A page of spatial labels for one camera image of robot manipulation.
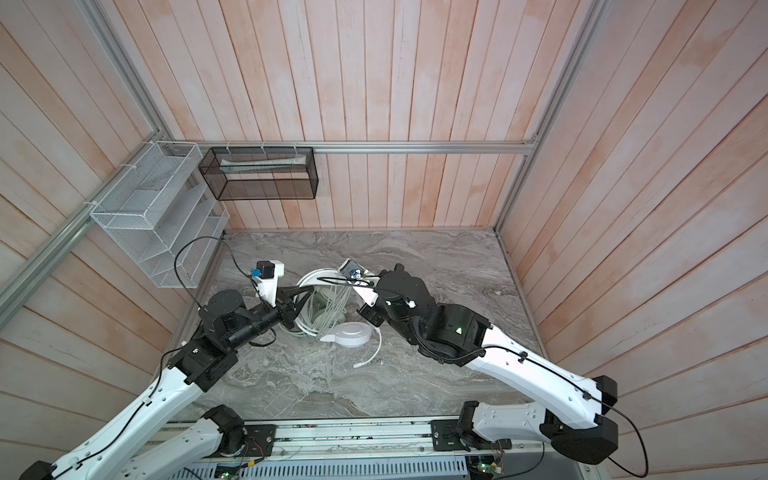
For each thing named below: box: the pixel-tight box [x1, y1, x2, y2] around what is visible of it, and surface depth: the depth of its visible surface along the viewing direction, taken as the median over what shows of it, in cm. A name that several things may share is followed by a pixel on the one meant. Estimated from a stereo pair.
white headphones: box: [293, 268, 382, 369], surface depth 70 cm
